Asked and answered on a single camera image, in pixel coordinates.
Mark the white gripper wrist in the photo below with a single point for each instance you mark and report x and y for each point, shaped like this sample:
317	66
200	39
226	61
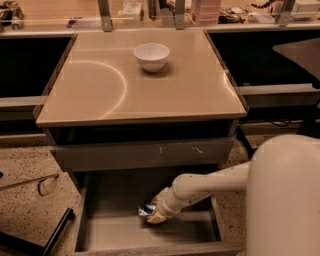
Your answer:
162	204

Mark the crushed redbull can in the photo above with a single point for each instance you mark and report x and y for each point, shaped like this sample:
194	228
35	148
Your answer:
146	210

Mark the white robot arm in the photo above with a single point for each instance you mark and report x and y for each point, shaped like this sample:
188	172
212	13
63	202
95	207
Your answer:
282	186

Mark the open middle drawer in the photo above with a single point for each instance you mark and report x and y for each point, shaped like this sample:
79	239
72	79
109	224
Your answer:
108	223

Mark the closed top drawer front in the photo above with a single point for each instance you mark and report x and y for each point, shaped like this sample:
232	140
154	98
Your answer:
142	154

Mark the grey drawer cabinet with counter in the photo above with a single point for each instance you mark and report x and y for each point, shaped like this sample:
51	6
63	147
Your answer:
102	95

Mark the metal rod on floor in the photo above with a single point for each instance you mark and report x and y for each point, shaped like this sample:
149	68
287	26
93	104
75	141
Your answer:
22	185

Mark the black stand leg left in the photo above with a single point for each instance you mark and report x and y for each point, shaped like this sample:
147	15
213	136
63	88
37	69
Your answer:
27	248

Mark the white ceramic bowl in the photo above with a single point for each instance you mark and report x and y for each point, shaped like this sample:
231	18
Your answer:
151	57

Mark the pink stacked boxes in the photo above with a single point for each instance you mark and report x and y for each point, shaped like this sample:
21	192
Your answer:
205	12

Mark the black table frame leg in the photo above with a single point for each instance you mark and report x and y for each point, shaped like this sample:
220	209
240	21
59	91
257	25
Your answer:
243	139

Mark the left metal shelf bracket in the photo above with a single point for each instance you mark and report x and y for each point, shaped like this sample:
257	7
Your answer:
105	15

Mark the metal shelf bracket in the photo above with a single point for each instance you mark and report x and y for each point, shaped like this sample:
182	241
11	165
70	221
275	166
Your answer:
179	14
105	15
283	18

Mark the middle metal shelf bracket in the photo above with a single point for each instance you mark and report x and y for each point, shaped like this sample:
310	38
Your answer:
179	14

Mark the right metal shelf bracket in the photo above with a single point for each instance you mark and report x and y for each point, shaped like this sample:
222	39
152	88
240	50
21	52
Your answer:
283	18

